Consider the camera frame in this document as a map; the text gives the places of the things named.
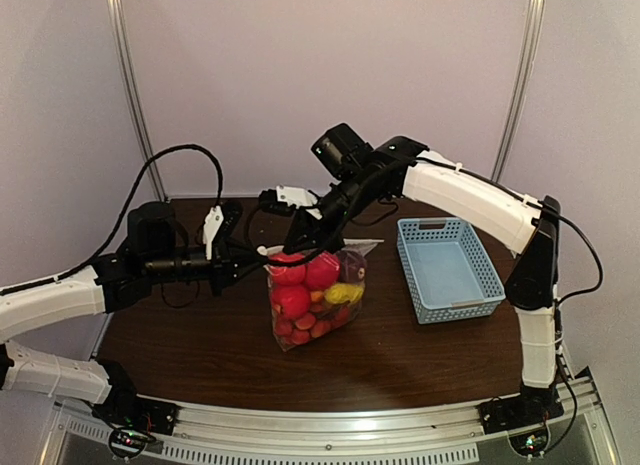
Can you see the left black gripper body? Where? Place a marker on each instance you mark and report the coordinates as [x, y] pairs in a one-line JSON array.
[[220, 267]]

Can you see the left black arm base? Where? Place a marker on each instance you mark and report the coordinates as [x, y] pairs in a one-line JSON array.
[[137, 425]]

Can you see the purple fake fruit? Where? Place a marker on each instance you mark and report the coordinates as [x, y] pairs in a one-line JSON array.
[[352, 266]]

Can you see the aluminium frame post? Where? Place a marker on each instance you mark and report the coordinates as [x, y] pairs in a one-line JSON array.
[[533, 24], [126, 65]]

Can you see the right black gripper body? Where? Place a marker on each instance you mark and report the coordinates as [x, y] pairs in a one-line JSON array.
[[308, 226]]

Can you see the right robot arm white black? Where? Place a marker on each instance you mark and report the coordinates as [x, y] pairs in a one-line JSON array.
[[404, 168]]

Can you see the orange fake orange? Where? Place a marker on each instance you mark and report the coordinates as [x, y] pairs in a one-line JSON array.
[[317, 296]]

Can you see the red fake apple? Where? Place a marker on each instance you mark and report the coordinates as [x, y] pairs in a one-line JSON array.
[[322, 272], [291, 302]]

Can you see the yellow fake lemon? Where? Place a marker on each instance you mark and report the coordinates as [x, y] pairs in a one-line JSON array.
[[344, 293]]

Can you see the left aluminium frame post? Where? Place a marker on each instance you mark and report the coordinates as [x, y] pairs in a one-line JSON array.
[[126, 65]]

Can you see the light blue plastic basket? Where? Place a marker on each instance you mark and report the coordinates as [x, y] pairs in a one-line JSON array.
[[449, 273]]

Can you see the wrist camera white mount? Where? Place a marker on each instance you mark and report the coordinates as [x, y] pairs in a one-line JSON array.
[[219, 224], [287, 200]]

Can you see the front aluminium rail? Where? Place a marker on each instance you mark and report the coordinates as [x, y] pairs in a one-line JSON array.
[[449, 434]]

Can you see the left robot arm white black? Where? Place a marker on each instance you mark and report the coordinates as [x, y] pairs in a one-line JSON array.
[[156, 251]]

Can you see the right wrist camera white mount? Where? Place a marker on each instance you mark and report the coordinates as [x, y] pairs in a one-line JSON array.
[[287, 200]]

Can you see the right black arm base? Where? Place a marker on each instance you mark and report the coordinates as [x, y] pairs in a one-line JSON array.
[[524, 419]]

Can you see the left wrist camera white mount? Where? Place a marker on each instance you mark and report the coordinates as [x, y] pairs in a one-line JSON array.
[[219, 224]]

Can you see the right aluminium frame post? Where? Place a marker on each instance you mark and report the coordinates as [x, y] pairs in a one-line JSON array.
[[533, 24]]

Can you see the clear polka dot zip bag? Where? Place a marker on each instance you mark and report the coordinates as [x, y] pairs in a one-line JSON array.
[[322, 318]]

